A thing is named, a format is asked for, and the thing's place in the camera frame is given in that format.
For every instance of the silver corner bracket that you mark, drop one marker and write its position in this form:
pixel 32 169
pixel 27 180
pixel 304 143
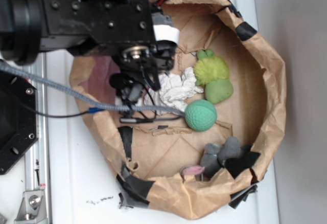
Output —
pixel 32 208

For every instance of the brown paper bag bin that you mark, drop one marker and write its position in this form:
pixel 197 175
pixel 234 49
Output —
pixel 147 158

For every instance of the green fuzzy plush toy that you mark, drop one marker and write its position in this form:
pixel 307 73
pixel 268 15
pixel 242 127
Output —
pixel 212 72

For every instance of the green dimpled ball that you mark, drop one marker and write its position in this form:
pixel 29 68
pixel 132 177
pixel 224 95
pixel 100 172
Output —
pixel 200 115

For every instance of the black octagonal mount plate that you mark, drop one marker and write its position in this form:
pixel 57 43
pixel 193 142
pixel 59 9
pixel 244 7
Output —
pixel 18 121

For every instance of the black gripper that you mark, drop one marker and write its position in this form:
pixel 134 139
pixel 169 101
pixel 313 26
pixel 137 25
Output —
pixel 136 34

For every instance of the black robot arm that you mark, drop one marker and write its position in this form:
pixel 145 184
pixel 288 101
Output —
pixel 22 26

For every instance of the grey plush mouse toy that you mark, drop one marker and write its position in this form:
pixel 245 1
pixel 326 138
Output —
pixel 215 157

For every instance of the crumpled white paper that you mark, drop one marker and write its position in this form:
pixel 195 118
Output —
pixel 174 90

